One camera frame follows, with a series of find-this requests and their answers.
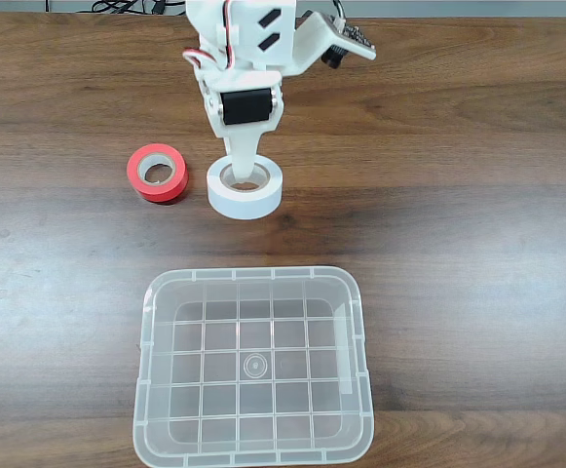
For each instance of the clear plastic box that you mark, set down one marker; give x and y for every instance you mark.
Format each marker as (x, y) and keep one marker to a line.
(190, 341)

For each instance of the black camera on white bracket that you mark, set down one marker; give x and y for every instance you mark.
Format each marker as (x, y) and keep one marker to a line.
(346, 36)

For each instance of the red tape roll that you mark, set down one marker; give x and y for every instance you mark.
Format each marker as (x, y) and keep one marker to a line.
(165, 189)

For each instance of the white tape roll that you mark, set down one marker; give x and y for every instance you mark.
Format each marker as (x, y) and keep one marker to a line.
(243, 206)

